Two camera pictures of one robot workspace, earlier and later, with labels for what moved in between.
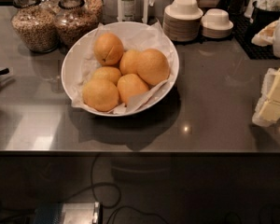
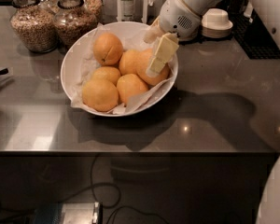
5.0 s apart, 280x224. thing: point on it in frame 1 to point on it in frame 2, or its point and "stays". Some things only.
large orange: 153,66 stays
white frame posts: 146,4 stays
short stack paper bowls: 216,23 stays
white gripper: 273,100 to 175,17
